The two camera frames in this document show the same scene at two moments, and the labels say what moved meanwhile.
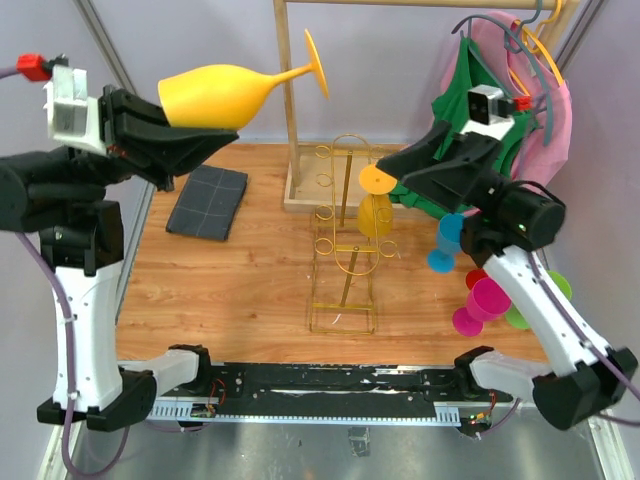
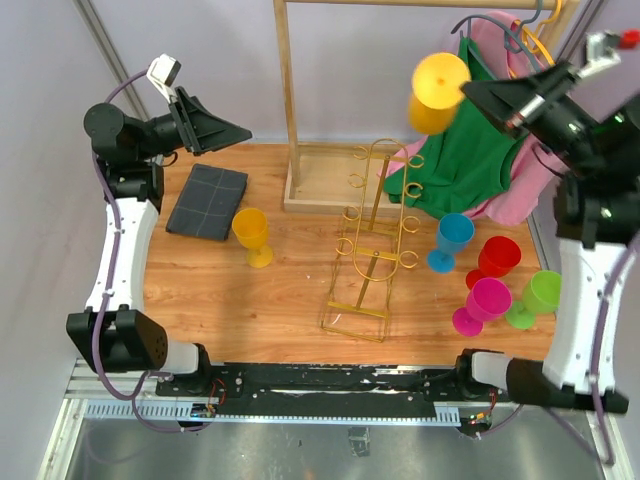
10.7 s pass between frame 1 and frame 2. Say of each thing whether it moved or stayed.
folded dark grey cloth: stayed
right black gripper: moved
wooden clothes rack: stayed
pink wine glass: stayed
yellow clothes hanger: stayed
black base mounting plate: stayed
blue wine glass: stayed
